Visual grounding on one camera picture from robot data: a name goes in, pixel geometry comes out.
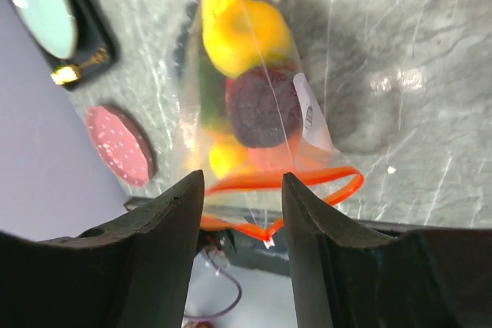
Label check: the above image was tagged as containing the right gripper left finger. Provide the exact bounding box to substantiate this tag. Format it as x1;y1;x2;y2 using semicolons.
1;171;204;327

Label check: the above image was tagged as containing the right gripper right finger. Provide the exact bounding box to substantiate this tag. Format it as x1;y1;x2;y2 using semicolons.
282;174;491;327

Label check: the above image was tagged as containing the fake peach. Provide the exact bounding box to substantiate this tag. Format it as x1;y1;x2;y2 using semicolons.
248;136;337;173

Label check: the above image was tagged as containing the dark red fake apple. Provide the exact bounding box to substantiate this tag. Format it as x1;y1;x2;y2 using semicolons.
226;66;302;148

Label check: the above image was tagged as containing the clear zip top bag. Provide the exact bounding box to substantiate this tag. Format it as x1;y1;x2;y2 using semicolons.
173;0;491;241

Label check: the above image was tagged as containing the green fake mango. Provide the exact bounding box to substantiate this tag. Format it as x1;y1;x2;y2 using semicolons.
198;55;231;134

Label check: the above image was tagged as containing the fake orange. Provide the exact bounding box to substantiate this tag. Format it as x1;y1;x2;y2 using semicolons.
202;0;294;78

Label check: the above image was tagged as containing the pink dotted plate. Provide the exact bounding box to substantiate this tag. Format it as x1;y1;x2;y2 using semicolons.
85;104;155;187

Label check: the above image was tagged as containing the gold fork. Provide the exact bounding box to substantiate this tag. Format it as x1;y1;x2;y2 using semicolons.
51;46;108;86

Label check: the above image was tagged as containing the black serving tray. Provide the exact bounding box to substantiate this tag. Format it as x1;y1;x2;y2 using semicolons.
42;0;120;91

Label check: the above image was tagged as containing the teal flower plate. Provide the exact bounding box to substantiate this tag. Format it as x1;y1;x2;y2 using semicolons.
12;0;78;60

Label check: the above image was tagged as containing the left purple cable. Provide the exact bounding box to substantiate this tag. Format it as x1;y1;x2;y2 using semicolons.
182;247;243;321

